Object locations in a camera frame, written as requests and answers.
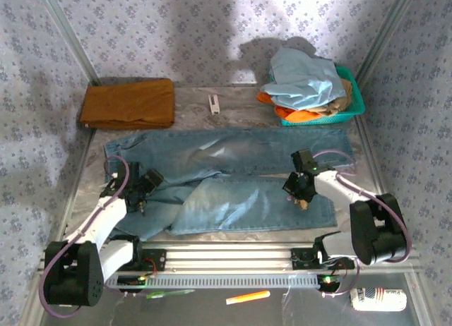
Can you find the blue denim jeans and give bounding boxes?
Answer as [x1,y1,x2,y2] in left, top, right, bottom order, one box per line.
[102,126,356,241]

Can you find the folded brown trousers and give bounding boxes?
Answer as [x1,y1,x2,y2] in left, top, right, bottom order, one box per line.
[79,78,177,131]

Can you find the light blue trousers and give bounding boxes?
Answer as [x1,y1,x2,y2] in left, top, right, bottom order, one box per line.
[260,46,349,112]

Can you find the orange garment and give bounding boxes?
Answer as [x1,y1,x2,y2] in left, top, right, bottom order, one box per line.
[256,91,324,123]

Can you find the black left controller box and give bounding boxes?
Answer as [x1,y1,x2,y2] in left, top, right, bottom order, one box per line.
[117,274,147,294]

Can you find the black controller box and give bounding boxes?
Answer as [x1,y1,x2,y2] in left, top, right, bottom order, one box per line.
[117,274,147,294]
[316,274,342,292]

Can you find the black right controller box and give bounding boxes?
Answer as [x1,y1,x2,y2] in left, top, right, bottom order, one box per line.
[316,274,342,292]

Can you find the green pen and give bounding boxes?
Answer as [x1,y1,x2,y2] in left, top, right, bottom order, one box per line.
[145,289,196,300]

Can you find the beige garment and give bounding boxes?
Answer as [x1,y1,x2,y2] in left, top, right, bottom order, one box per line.
[309,77,355,117]

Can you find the teal plastic basket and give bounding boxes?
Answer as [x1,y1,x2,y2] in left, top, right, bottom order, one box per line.
[269,65,367,127]

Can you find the orange marker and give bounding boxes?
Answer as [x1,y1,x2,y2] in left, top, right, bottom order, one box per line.
[225,289,272,306]

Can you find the small white plastic block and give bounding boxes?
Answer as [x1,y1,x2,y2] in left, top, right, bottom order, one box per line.
[207,94,222,115]

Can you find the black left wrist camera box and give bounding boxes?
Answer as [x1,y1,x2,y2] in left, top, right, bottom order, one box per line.
[143,169,165,193]

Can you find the thin red wire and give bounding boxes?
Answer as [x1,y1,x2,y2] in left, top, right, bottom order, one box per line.
[142,258,159,277]

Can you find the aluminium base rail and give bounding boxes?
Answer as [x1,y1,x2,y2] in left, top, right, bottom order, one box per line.
[37,241,424,274]

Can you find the grey slotted cable duct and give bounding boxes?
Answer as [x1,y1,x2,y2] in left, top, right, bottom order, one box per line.
[105,273,319,290]

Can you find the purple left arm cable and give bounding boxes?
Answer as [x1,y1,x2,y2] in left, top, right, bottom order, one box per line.
[37,155,131,318]

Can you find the aluminium frame post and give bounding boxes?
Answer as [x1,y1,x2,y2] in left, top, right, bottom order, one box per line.
[355,0,421,80]
[37,0,101,86]

